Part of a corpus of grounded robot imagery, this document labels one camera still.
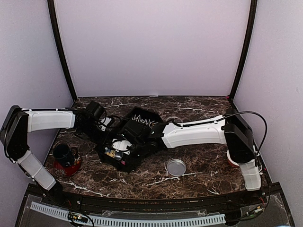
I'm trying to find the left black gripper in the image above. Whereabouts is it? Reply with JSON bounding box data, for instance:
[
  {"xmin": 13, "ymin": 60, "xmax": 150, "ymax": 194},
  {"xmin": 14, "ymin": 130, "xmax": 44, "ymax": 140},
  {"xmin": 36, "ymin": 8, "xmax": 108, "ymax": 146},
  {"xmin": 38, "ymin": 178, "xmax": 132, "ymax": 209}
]
[{"xmin": 80, "ymin": 122, "xmax": 112, "ymax": 146}]

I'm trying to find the black bin with lollipops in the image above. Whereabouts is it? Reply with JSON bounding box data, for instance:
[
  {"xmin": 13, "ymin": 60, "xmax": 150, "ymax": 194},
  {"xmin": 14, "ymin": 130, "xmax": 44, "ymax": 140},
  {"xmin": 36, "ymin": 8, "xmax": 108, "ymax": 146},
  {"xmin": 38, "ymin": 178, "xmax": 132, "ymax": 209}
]
[{"xmin": 123, "ymin": 106, "xmax": 163, "ymax": 128}]

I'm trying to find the clear plastic jar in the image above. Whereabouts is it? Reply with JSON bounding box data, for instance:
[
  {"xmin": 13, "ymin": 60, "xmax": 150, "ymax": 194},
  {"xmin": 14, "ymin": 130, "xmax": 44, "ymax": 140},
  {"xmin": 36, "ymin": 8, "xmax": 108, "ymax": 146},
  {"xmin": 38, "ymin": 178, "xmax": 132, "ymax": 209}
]
[{"xmin": 166, "ymin": 116, "xmax": 183, "ymax": 123}]

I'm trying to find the black bin with flower candies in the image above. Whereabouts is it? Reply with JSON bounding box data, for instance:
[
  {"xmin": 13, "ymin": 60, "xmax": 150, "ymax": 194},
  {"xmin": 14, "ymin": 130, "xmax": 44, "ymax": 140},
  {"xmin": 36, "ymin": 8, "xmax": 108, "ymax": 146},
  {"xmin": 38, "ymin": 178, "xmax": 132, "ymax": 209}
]
[{"xmin": 94, "ymin": 139, "xmax": 142, "ymax": 173}]

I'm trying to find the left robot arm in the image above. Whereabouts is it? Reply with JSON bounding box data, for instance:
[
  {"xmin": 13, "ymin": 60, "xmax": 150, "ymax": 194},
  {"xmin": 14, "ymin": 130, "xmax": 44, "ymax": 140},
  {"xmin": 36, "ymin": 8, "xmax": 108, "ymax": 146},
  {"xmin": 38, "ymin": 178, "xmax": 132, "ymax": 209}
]
[{"xmin": 0, "ymin": 105, "xmax": 115, "ymax": 206}]

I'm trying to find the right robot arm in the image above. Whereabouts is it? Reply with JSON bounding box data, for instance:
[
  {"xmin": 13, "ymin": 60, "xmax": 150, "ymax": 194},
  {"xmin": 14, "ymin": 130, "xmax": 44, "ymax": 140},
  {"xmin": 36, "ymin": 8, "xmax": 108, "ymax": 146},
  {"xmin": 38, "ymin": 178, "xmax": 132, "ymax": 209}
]
[{"xmin": 109, "ymin": 109, "xmax": 261, "ymax": 205}]

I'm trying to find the pile of flower candies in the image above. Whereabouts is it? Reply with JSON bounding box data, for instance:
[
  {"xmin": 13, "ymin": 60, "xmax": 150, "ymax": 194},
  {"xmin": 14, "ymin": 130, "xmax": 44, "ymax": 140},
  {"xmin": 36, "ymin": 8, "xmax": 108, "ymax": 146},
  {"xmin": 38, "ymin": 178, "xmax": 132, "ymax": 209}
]
[{"xmin": 105, "ymin": 150, "xmax": 125, "ymax": 165}]

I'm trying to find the pile of lollipops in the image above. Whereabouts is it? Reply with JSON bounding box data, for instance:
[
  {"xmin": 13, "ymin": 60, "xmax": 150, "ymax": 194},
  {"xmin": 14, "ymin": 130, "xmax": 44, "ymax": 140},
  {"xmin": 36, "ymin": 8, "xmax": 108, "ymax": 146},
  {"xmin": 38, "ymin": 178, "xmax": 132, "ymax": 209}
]
[{"xmin": 131, "ymin": 114, "xmax": 159, "ymax": 127}]

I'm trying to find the dark blue mug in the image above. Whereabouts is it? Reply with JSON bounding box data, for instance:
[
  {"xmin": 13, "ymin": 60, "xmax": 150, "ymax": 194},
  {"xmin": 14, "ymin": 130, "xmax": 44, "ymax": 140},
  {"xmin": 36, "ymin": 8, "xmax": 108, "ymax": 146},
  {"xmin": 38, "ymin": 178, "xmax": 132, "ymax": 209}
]
[{"xmin": 53, "ymin": 144, "xmax": 79, "ymax": 167}]

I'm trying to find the silver jar lid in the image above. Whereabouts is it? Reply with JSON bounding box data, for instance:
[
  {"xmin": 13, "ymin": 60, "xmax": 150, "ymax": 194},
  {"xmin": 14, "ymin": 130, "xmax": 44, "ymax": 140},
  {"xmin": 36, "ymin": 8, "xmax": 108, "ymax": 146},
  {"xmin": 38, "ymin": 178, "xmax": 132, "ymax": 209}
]
[{"xmin": 166, "ymin": 159, "xmax": 187, "ymax": 176}]

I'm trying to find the red floral saucer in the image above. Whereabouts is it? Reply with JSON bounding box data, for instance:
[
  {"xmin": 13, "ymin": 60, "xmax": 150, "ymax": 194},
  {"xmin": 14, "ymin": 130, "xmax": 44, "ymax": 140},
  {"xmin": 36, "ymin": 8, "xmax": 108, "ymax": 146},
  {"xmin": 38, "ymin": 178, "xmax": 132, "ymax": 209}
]
[{"xmin": 53, "ymin": 154, "xmax": 81, "ymax": 177}]

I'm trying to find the orange and white bowl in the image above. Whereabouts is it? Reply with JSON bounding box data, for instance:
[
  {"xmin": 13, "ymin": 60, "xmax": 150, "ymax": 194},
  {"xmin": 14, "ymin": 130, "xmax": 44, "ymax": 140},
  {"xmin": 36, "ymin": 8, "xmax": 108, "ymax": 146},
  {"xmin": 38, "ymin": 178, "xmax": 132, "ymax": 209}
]
[{"xmin": 227, "ymin": 150, "xmax": 239, "ymax": 167}]

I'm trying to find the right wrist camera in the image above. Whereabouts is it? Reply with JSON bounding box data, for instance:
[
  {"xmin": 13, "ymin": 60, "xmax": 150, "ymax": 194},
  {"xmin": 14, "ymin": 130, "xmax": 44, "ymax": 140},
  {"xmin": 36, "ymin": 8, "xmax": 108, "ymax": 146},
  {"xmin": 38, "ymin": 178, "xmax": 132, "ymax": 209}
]
[{"xmin": 112, "ymin": 139, "xmax": 132, "ymax": 155}]

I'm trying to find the white slotted cable duct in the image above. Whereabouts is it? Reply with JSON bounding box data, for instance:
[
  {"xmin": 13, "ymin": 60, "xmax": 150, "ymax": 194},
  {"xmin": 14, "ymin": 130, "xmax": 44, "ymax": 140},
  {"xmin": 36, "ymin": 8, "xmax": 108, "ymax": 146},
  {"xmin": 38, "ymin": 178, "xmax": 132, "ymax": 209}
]
[{"xmin": 30, "ymin": 202, "xmax": 226, "ymax": 227}]

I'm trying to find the black front rail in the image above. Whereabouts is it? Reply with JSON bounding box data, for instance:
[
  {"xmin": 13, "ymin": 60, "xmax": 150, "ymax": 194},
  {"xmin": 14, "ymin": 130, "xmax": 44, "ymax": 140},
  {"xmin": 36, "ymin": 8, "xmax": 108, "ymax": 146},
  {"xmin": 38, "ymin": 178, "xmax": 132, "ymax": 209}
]
[{"xmin": 28, "ymin": 186, "xmax": 280, "ymax": 215}]

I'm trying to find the left black frame post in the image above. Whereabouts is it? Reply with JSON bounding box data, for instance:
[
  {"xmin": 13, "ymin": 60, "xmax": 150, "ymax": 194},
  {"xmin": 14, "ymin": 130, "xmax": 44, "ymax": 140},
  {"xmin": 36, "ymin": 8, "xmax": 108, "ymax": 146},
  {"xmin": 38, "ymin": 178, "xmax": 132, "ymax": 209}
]
[{"xmin": 47, "ymin": 0, "xmax": 78, "ymax": 102}]

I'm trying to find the black frame post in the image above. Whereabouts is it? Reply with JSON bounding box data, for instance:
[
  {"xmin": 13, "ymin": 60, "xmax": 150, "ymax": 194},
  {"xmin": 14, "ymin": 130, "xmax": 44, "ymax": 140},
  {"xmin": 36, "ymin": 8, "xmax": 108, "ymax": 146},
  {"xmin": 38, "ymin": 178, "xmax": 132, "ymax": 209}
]
[
  {"xmin": 47, "ymin": 0, "xmax": 78, "ymax": 102},
  {"xmin": 228, "ymin": 0, "xmax": 258, "ymax": 103}
]

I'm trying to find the right black frame post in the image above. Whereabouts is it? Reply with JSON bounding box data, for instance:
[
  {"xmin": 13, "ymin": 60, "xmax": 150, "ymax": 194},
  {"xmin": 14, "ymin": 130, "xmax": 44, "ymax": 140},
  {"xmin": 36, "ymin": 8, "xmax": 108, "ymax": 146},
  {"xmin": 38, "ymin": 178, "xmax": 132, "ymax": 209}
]
[{"xmin": 228, "ymin": 0, "xmax": 258, "ymax": 103}]

